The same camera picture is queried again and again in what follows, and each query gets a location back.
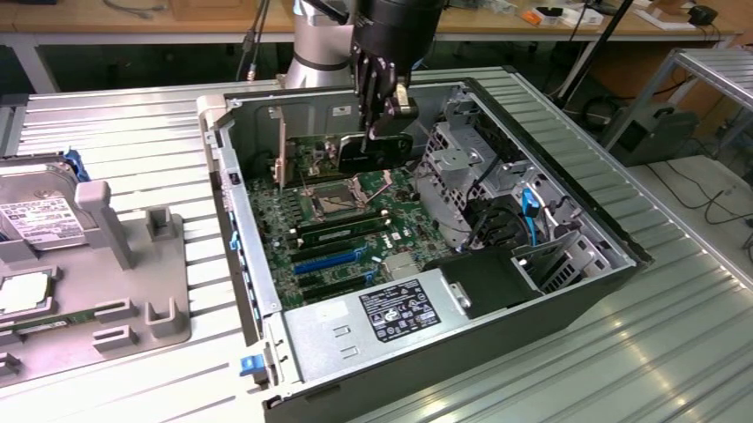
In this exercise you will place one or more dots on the CPU socket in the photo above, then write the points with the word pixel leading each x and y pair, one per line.
pixel 330 202

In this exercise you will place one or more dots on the black power adapter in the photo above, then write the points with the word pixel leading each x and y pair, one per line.
pixel 701 15

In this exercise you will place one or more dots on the grey plastic parts rack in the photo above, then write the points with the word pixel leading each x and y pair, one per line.
pixel 76 304

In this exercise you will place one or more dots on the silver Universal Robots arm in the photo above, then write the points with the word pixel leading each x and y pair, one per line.
pixel 318 44

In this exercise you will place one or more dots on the black plastic air shroud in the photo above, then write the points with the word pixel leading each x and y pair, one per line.
pixel 487 282

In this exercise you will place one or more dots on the aluminium frame table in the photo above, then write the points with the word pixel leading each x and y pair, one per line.
pixel 724 66

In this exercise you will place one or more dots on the black expansion slot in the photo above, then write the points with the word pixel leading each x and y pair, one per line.
pixel 335 290
pixel 320 252
pixel 323 279

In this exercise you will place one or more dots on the black RAM slot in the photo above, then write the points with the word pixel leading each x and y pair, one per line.
pixel 341 219

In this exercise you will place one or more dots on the metal socket cover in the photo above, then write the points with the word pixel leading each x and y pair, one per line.
pixel 377 185

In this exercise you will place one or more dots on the black stand pole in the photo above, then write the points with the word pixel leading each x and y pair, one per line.
pixel 600 39

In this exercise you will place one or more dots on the green Dell motherboard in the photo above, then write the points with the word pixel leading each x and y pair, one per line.
pixel 406 207

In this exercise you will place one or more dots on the blue case latch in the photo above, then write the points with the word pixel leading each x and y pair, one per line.
pixel 250 365

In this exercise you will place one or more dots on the grey aluminium profile frame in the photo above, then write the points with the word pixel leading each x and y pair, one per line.
pixel 15 128

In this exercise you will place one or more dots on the silver CPU chip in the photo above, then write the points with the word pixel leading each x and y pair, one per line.
pixel 20 293

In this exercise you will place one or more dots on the green Nvidia graphics card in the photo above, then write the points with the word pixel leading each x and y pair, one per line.
pixel 306 154

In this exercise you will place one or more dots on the perforated metal disk bay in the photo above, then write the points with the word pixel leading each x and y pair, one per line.
pixel 453 158

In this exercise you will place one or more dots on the orange small box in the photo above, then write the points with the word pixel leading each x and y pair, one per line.
pixel 531 16

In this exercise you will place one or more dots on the wooden workbench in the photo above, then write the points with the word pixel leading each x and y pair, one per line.
pixel 499 28

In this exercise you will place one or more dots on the white flat box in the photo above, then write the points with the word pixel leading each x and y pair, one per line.
pixel 573 15

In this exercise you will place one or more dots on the dark grey floor box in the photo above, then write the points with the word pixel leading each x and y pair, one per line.
pixel 665 132

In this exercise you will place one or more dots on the small silver heat sink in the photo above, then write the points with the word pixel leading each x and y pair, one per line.
pixel 399 266

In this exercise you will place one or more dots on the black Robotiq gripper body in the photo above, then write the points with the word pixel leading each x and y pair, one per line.
pixel 397 31

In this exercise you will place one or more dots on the grey power supply unit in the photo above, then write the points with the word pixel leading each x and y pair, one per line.
pixel 330 343

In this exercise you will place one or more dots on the white sticker on case wall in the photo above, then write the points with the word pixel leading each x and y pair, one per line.
pixel 342 110

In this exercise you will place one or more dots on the grey card retention latch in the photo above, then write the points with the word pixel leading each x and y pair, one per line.
pixel 211 110

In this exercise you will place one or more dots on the silver hard disk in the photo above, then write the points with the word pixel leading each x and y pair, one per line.
pixel 41 216

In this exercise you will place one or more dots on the thin metal locking lever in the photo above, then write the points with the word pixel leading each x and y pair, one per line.
pixel 307 185

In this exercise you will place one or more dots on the green RAM stick in slot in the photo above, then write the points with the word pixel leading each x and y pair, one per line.
pixel 338 233

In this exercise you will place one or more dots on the black open PC case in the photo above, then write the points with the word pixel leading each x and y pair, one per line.
pixel 529 343

